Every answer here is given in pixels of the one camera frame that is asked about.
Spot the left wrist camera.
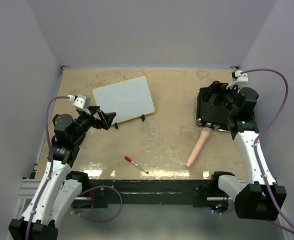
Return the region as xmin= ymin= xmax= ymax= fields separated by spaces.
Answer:
xmin=68 ymin=94 xmax=91 ymax=109

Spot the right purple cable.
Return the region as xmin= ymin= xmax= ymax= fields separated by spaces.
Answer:
xmin=246 ymin=68 xmax=294 ymax=238

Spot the black base bar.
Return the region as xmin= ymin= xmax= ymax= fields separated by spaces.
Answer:
xmin=61 ymin=178 xmax=237 ymax=210

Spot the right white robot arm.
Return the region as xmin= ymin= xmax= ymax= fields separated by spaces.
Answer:
xmin=197 ymin=81 xmax=286 ymax=221

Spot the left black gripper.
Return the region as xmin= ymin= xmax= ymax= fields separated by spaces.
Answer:
xmin=71 ymin=106 xmax=116 ymax=143

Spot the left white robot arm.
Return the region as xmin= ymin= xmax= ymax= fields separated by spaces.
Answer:
xmin=9 ymin=106 xmax=116 ymax=240

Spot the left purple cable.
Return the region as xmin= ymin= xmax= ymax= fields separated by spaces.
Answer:
xmin=26 ymin=96 xmax=71 ymax=240

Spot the pink toy microphone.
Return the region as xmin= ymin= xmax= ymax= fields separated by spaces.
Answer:
xmin=185 ymin=127 xmax=211 ymax=168

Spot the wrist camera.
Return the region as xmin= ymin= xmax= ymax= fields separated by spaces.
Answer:
xmin=226 ymin=70 xmax=248 ymax=89
xmin=68 ymin=94 xmax=91 ymax=109

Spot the wire whiteboard stand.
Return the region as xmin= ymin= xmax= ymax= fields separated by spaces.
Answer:
xmin=114 ymin=114 xmax=145 ymax=129

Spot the red whiteboard marker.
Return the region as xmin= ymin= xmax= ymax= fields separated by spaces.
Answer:
xmin=125 ymin=156 xmax=149 ymax=174

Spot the black hard case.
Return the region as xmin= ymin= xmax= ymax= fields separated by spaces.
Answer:
xmin=195 ymin=86 xmax=256 ymax=132

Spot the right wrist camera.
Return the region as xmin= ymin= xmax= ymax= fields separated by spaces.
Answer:
xmin=226 ymin=70 xmax=248 ymax=89

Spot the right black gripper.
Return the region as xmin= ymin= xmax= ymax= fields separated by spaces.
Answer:
xmin=199 ymin=81 xmax=242 ymax=116

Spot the yellow framed whiteboard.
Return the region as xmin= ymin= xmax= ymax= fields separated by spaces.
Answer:
xmin=93 ymin=75 xmax=155 ymax=125

